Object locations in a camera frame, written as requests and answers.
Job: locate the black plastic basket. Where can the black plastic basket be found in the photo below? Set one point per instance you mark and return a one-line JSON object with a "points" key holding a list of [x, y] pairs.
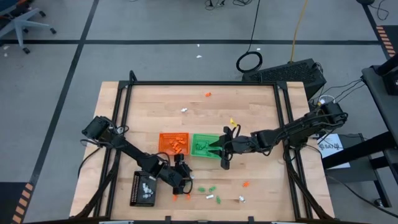
{"points": [[136, 193]]}

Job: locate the blue seat office chair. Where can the blue seat office chair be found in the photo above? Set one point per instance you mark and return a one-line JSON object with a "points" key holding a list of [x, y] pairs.
{"points": [[20, 23]]}

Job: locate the black stand foot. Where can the black stand foot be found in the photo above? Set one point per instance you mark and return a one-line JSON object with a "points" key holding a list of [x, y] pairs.
{"points": [[365, 1]]}

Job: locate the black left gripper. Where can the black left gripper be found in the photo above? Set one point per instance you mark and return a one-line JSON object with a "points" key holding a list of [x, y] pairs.
{"points": [[174, 175]]}

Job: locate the black metal cart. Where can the black metal cart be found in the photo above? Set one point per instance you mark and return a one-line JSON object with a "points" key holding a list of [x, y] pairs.
{"points": [[379, 93]]}

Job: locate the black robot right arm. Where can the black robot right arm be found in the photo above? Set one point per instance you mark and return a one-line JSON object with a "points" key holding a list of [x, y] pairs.
{"points": [[298, 129]]}

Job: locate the green plastic basket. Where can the green plastic basket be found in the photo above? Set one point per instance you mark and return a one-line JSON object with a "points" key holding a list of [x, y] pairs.
{"points": [[202, 154]]}

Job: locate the black computer tower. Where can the black computer tower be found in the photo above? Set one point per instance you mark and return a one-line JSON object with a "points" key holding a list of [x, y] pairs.
{"points": [[286, 74]]}

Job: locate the white paper sheet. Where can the white paper sheet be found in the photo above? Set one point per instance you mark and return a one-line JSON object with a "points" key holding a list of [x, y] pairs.
{"points": [[334, 152]]}

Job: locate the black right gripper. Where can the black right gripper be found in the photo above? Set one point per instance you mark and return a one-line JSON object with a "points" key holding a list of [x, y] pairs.
{"points": [[245, 144]]}

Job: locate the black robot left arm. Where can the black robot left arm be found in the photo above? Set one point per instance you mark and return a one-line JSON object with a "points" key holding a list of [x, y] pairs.
{"points": [[130, 152]]}

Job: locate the orange plastic basket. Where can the orange plastic basket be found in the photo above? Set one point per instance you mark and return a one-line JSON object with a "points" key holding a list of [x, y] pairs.
{"points": [[164, 149]]}

